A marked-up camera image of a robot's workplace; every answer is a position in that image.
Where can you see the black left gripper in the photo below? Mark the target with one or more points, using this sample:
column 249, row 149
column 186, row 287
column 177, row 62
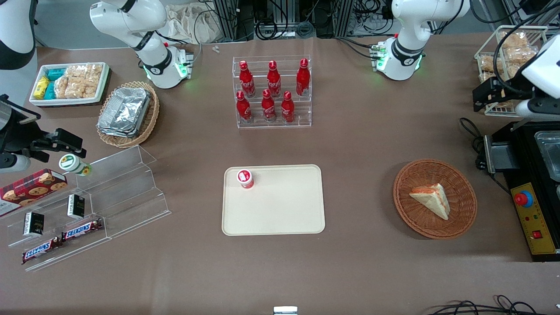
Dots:
column 511, row 89

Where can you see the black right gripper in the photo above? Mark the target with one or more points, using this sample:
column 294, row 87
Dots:
column 16, row 136

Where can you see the triangular sandwich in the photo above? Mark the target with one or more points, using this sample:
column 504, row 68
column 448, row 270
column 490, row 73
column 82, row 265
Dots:
column 431, row 199

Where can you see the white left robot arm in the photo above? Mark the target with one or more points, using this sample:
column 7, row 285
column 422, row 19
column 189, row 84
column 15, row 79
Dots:
column 407, row 48

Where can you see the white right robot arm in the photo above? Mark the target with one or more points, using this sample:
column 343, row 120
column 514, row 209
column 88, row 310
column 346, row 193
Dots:
column 154, row 65

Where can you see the white rectangular snack tray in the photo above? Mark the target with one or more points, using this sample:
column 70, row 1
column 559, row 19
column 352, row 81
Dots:
column 65, row 101

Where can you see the aluminium foil tray stack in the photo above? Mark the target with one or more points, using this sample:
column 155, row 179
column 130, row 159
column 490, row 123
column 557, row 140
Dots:
column 124, row 111

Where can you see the light wicker basket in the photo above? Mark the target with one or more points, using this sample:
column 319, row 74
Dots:
column 151, row 118

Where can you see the brown wicker basket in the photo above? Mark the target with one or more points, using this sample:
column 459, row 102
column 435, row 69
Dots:
column 420, row 223

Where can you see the beige plastic tray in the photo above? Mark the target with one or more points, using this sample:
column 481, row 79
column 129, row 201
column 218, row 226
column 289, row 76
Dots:
column 280, row 210

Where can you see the bagged fried snack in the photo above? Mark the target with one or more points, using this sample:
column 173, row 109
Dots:
column 503, row 104
column 486, row 77
column 520, row 55
column 490, row 63
column 515, row 70
column 514, row 40

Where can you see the green label white cup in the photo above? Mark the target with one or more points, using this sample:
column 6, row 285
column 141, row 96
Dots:
column 72, row 164

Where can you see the grey metal bar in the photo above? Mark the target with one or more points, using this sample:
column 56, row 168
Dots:
column 517, row 125

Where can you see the teal snack packet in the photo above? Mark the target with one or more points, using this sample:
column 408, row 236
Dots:
column 56, row 74
column 50, row 90

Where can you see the clear bag rice crackers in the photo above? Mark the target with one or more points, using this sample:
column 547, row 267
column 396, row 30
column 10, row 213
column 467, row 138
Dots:
column 92, row 78
column 62, row 87
column 76, row 81

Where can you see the red cookie box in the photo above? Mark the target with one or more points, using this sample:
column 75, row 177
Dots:
column 33, row 189

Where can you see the yellow snack packet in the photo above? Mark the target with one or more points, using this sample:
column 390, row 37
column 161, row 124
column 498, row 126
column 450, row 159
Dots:
column 41, row 85

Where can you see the small black box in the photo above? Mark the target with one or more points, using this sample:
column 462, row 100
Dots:
column 76, row 206
column 33, row 224

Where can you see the metal pan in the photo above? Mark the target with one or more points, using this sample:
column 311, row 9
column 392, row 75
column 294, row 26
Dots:
column 549, row 153

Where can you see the clear acrylic stepped shelf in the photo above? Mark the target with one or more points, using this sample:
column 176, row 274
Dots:
column 127, row 197

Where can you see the black machine housing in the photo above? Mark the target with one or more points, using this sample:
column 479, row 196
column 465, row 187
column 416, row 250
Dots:
column 525, row 175

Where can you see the snickers chocolate bar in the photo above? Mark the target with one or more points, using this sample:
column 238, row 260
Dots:
column 41, row 250
column 82, row 230

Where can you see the red emergency stop button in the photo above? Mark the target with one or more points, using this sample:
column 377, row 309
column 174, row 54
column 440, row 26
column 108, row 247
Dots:
column 523, row 199

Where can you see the yellow control panel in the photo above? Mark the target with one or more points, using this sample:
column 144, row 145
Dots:
column 538, row 223

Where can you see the beige cloth bag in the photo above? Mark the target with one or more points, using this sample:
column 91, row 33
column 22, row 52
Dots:
column 192, row 24

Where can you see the red cola bottle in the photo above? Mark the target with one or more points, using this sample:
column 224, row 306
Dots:
column 246, row 81
column 302, row 78
column 268, row 107
column 287, row 108
column 274, row 81
column 243, row 108

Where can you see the clear acrylic bottle rack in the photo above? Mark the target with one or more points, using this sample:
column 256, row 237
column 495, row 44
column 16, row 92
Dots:
column 302, row 118

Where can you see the red white yogurt cup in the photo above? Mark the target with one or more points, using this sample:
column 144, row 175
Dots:
column 245, row 178

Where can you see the white grey box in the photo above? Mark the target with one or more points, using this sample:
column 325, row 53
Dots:
column 285, row 310

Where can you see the grey metal bracket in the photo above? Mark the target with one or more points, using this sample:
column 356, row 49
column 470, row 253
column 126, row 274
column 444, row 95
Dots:
column 501, row 155

